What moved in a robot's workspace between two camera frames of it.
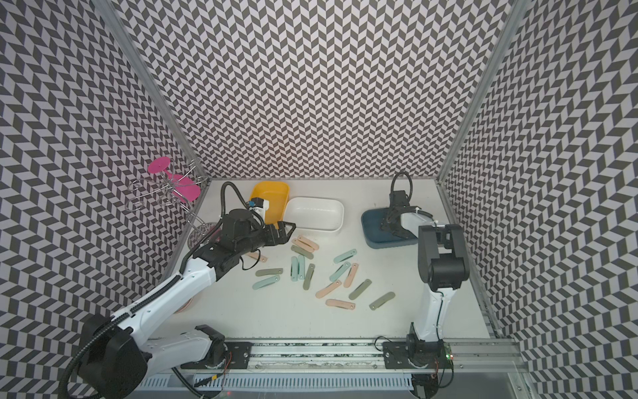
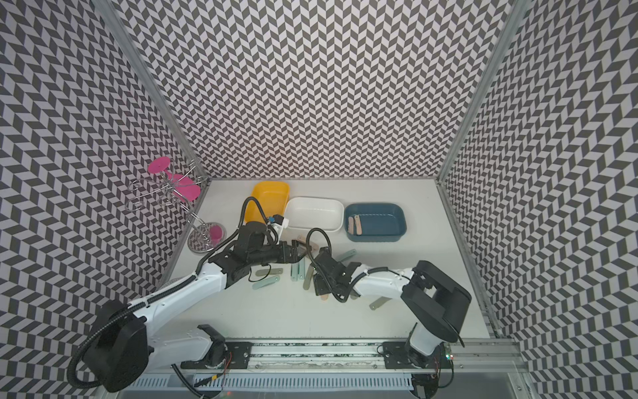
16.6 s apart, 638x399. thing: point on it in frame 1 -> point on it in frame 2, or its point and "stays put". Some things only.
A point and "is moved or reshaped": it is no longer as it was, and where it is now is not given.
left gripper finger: (283, 234) -> (299, 255)
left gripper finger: (282, 232) -> (296, 243)
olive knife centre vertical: (308, 277) stays put
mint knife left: (263, 283) stays put
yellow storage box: (277, 193) stays put
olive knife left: (269, 272) stays put
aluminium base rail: (367, 357) stays put
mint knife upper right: (345, 256) stays put
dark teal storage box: (376, 237) is moved or reshaped
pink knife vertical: (350, 276) is moved or reshaped
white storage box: (317, 214) stays put
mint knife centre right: (301, 268) stays put
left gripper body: (258, 239) -> (272, 254)
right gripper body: (395, 229) -> (324, 287)
